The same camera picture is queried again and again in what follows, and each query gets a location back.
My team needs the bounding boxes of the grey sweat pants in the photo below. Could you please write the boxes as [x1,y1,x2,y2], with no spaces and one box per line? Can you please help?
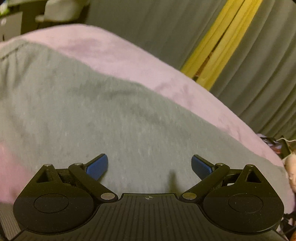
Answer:
[1,40,295,212]

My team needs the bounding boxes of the clutter pile beside bed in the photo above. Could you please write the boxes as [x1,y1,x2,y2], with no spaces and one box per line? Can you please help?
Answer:
[257,133,295,160]

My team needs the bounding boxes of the pink plush toy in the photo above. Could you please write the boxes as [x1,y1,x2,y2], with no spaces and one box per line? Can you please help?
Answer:
[284,152,296,193]

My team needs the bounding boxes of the grey pleated curtain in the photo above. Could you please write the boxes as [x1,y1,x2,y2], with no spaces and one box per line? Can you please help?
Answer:
[85,1,295,138]

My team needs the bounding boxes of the yellow curtain strip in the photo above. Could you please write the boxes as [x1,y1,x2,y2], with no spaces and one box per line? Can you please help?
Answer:
[181,0,262,91]

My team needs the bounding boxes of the pink fleece blanket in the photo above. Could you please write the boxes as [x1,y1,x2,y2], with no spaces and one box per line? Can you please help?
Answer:
[0,22,296,215]

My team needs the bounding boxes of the white cloth on chair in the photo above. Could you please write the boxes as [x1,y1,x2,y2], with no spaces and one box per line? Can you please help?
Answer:
[35,0,90,23]

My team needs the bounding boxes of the grey cabinet with knobs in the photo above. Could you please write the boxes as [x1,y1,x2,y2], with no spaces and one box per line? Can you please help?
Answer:
[0,11,23,42]

